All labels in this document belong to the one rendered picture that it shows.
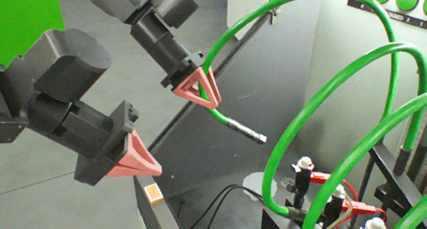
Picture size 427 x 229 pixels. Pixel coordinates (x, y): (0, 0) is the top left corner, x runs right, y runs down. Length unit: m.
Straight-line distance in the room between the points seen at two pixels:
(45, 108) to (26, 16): 3.33
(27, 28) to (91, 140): 3.36
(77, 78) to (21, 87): 0.05
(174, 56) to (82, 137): 0.25
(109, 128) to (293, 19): 0.62
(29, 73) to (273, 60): 0.67
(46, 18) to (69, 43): 3.40
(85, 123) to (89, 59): 0.09
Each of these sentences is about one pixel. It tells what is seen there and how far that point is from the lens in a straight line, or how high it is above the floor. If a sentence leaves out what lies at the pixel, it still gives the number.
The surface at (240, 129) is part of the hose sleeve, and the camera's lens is 0.68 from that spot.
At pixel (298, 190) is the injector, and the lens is 0.70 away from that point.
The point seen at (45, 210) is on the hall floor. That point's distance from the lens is 2.29.
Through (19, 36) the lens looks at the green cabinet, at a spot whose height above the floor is 0.43.
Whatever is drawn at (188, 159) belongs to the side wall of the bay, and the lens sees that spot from 0.95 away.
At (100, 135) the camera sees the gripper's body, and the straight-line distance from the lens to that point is 0.43.
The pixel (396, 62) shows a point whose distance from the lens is 0.72.
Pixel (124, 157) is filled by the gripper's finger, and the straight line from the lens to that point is 0.43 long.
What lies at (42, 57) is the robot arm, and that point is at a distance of 0.37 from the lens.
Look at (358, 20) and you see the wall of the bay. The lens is 0.89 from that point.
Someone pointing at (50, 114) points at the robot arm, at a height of 1.35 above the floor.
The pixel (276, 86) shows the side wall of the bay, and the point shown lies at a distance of 0.98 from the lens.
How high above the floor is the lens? 1.55
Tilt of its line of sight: 31 degrees down
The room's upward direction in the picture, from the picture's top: straight up
